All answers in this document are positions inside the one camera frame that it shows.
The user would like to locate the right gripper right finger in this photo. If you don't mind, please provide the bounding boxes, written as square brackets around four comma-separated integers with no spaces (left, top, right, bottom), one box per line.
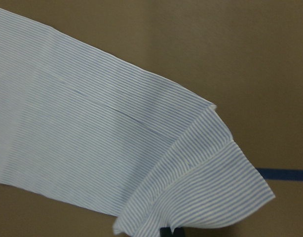
[173,228,185,237]

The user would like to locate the light blue striped shirt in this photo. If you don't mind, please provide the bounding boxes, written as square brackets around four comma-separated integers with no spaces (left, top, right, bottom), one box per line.
[0,8,274,237]

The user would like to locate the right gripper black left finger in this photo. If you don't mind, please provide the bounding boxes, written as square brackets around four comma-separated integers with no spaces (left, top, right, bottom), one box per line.
[159,227,172,237]

